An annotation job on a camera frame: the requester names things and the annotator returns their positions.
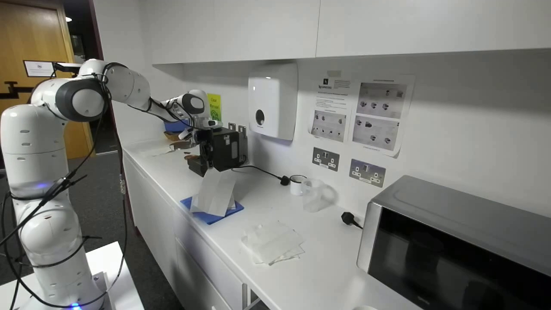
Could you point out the white napkin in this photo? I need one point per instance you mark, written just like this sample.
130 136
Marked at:
216 193
273 243

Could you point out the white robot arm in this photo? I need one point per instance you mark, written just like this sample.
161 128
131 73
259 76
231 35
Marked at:
38 174

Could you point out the blue placemat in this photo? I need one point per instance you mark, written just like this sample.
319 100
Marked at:
209 217

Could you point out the white paper towel dispenser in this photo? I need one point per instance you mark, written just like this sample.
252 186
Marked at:
273 99

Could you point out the clear glass cup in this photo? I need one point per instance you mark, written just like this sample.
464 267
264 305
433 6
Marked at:
319 198

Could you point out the yellow green sign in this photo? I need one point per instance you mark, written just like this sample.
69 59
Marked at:
216 105

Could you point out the black power plug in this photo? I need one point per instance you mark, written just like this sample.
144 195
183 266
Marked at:
350 219

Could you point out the instruction poster sheet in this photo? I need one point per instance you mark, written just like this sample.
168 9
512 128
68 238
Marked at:
369 112

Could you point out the stainless steel microwave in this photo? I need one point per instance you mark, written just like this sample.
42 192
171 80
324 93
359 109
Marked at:
448 250

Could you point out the wooden door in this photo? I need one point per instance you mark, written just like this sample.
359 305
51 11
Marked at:
30 30

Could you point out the wall socket plate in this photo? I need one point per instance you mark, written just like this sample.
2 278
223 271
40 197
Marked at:
367 173
326 159

